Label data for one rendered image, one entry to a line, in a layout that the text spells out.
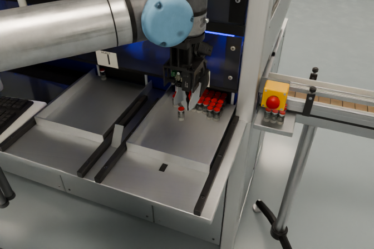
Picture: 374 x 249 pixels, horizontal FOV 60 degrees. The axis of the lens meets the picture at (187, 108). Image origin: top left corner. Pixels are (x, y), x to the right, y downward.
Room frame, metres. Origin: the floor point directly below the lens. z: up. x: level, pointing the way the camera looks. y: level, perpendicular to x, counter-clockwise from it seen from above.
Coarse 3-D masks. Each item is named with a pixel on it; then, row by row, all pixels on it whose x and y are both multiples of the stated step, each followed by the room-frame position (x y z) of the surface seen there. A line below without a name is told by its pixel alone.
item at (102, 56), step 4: (96, 52) 1.03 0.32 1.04; (100, 52) 1.03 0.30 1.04; (104, 52) 1.02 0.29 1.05; (108, 52) 1.01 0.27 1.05; (96, 56) 1.03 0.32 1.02; (100, 56) 1.03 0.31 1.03; (104, 56) 1.02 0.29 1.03; (112, 56) 1.01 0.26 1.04; (116, 56) 1.00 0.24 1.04; (100, 60) 1.03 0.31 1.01; (104, 60) 1.02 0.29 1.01; (112, 60) 1.01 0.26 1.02; (116, 60) 1.00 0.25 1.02; (100, 64) 1.03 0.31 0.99; (104, 64) 1.02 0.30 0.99; (108, 64) 1.02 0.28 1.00; (112, 64) 1.01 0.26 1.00; (116, 64) 1.00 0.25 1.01
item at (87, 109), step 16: (80, 80) 1.05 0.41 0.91; (96, 80) 1.10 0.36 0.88; (112, 80) 1.10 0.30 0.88; (64, 96) 0.96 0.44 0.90; (80, 96) 0.99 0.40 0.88; (96, 96) 0.99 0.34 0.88; (112, 96) 0.99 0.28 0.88; (128, 96) 0.99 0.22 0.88; (48, 112) 0.87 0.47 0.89; (64, 112) 0.89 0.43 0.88; (80, 112) 0.89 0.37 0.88; (96, 112) 0.89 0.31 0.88; (112, 112) 0.89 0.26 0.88; (64, 128) 0.78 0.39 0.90; (80, 128) 0.76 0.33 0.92; (96, 128) 0.80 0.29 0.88; (112, 128) 0.78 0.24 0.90
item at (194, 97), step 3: (198, 87) 0.63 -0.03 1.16; (192, 90) 0.63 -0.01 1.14; (195, 90) 0.62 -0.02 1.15; (198, 90) 0.63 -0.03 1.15; (192, 93) 0.61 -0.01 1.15; (195, 93) 0.62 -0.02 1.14; (198, 93) 0.63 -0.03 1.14; (192, 96) 0.60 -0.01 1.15; (195, 96) 0.62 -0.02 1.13; (198, 96) 0.63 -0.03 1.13; (192, 99) 0.60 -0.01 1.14; (195, 99) 0.62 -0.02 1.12; (198, 99) 0.63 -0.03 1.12; (189, 102) 0.59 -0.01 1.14; (192, 102) 0.60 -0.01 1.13; (195, 102) 0.62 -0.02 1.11; (189, 105) 0.59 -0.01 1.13; (192, 105) 0.60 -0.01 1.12; (195, 105) 0.63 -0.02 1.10; (189, 108) 0.63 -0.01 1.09; (192, 108) 0.63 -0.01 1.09
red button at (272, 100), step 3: (270, 96) 0.80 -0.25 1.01; (273, 96) 0.79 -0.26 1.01; (267, 99) 0.79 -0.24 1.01; (270, 99) 0.78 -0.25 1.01; (273, 99) 0.78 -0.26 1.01; (276, 99) 0.78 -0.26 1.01; (267, 102) 0.78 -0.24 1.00; (270, 102) 0.78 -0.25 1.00; (273, 102) 0.77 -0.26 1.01; (276, 102) 0.77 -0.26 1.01; (279, 102) 0.78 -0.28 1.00; (267, 105) 0.78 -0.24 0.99; (270, 105) 0.78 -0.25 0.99; (273, 105) 0.77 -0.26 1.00; (276, 105) 0.77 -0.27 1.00; (270, 108) 0.78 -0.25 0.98; (273, 108) 0.77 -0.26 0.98; (276, 108) 0.77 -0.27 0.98
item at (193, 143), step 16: (160, 112) 0.89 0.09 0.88; (176, 112) 0.89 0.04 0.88; (192, 112) 0.89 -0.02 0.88; (224, 112) 0.89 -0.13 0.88; (144, 128) 0.80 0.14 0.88; (160, 128) 0.80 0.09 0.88; (176, 128) 0.80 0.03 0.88; (192, 128) 0.80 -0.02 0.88; (208, 128) 0.80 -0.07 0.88; (224, 128) 0.80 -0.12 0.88; (128, 144) 0.70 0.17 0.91; (144, 144) 0.73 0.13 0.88; (160, 144) 0.73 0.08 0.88; (176, 144) 0.73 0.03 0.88; (192, 144) 0.73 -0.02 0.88; (208, 144) 0.73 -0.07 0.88; (176, 160) 0.64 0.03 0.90; (192, 160) 0.63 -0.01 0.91; (208, 160) 0.66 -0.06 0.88
